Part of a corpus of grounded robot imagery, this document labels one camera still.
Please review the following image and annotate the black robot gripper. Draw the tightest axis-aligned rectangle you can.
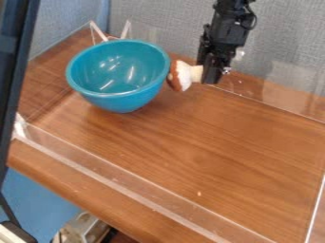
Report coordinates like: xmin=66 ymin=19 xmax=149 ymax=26
xmin=197 ymin=0 xmax=257 ymax=84

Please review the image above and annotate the white power strip below table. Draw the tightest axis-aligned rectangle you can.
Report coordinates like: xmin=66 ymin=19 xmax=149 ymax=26
xmin=51 ymin=212 xmax=111 ymax=243

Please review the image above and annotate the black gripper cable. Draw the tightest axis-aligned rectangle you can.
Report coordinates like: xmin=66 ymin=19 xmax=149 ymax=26
xmin=240 ymin=0 xmax=258 ymax=31

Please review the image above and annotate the blue plastic bowl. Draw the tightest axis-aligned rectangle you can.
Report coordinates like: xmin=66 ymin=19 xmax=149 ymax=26
xmin=66 ymin=39 xmax=171 ymax=113

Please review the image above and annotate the dark blue vertical post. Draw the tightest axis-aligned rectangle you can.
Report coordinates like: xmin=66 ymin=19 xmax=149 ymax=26
xmin=0 ymin=0 xmax=40 ymax=185

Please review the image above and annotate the clear acrylic barrier frame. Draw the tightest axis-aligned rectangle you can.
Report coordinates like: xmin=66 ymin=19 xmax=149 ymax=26
xmin=12 ymin=19 xmax=325 ymax=243

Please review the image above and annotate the black stand leg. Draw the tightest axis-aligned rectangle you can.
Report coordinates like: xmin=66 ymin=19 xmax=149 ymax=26
xmin=0 ymin=193 xmax=38 ymax=243

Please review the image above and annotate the brown white toy mushroom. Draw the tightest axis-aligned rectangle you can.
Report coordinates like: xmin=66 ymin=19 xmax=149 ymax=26
xmin=166 ymin=60 xmax=203 ymax=92

